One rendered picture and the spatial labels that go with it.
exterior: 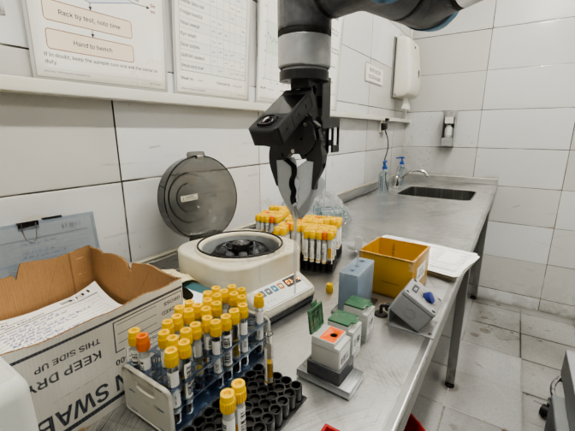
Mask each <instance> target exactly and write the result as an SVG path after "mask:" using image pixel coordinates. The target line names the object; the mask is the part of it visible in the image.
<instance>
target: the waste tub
mask: <svg viewBox="0 0 575 431"><path fill-rule="evenodd" d="M430 247H431V246H429V245H420V244H416V243H412V242H406V241H402V240H397V239H389V238H384V237H378V238H376V239H374V240H372V241H371V242H370V243H368V244H367V245H365V246H363V248H362V249H361V250H360V251H359V257H362V258H366V259H370V260H374V272H373V285H372V292H373V293H376V294H380V295H383V296H385V297H389V298H394V299H396V297H397V296H398V295H399V293H400V292H401V291H402V290H403V289H404V287H405V286H406V285H407V284H408V283H409V281H410V280H411V279H415V280H417V281H418V282H419V283H421V284H422V285H423V286H424V285H425V284H426V279H427V271H428V263H429V254H430Z"/></svg>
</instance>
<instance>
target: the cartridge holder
mask: <svg viewBox="0 0 575 431"><path fill-rule="evenodd" d="M364 374H365V372H364V371H362V370H359V369H355V368H354V367H353V356H352V355H350V357H349V358H348V359H347V361H346V362H345V363H344V365H343V366H342V367H341V369H340V370H339V371H337V370H335V369H332V368H330V367H327V366H325V365H323V364H320V363H318V362H315V361H313V360H311V355H310V356H309V357H308V358H307V359H306V360H305V361H304V362H303V363H302V364H301V365H300V366H299V367H298V368H297V373H296V375H297V376H299V377H302V378H304V379H306V380H308V381H310V382H312V383H314V384H316V385H318V386H320V387H323V388H325V389H327V390H329V391H331V392H332V393H336V394H338V395H340V396H342V397H343V398H345V399H348V400H349V399H350V398H351V397H352V395H353V394H354V392H355V391H356V389H357V388H358V386H359V384H360V383H361V381H362V380H363V379H364Z"/></svg>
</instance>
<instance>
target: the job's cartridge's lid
mask: <svg viewBox="0 0 575 431"><path fill-rule="evenodd" d="M307 315H308V324H309V332H310V335H312V334H314V333H315V332H316V331H317V330H318V329H319V328H320V327H321V326H322V325H323V324H324V321H323V304H322V301H319V302H317V300H316V299H315V300H314V301H312V302H311V308H310V309H309V310H308V311H307Z"/></svg>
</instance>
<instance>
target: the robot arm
mask: <svg viewBox="0 0 575 431"><path fill-rule="evenodd" d="M481 1H483V0H277V37H278V68H279V69H280V70H281V71H280V72H279V82H280V83H282V84H287V85H291V90H286V91H285V92H283V94H282V95H281V96H280V97H279V98H277V100H275V102H274V103H273V104H271V106H269V108H267V110H265V112H264V113H263V114H262V115H261V116H260V117H259V118H258V119H257V120H256V121H255V122H254V123H253V124H252V125H251V126H250V127H249V128H248V129H249V132H250V134H251V136H252V141H253V143H254V145H258V146H268V147H269V148H270V153H269V161H270V169H271V172H272V174H273V177H274V180H275V183H276V185H277V186H278V189H279V192H280V194H281V196H282V199H283V201H284V203H285V205H286V206H287V208H288V210H289V212H290V213H291V215H292V205H293V204H294V203H297V201H296V195H298V203H297V205H296V210H297V212H298V215H299V219H303V218H304V217H305V215H306V214H307V213H308V211H309V210H310V208H311V206H312V203H313V201H314V198H316V197H317V196H318V195H319V194H320V193H321V192H323V190H324V187H325V180H324V178H323V177H321V175H322V173H323V171H324V169H325V166H326V162H327V155H328V153H329V146H331V152H339V140H340V118H335V117H330V93H331V78H329V71H328V70H329V69H330V67H331V29H332V19H337V18H340V17H342V16H345V15H350V14H353V13H356V12H359V11H365V12H367V13H370V14H373V15H377V16H380V17H382V18H384V19H387V20H391V21H395V22H398V23H400V24H402V25H405V26H407V27H409V28H410V29H412V30H415V31H420V32H435V31H438V30H441V29H443V28H444V27H446V26H447V25H448V24H449V23H450V22H451V21H452V20H453V19H454V18H455V17H456V16H457V14H458V13H459V12H460V11H461V10H462V9H465V8H468V7H470V6H472V5H473V4H476V3H479V2H481ZM334 127H337V135H336V145H334ZM330 128H331V139H329V129H330ZM293 154H299V155H300V157H301V158H302V159H306V161H305V162H303V163H302V164H300V165H299V166H298V167H297V162H296V159H295V158H294V157H293V156H292V155H293Z"/></svg>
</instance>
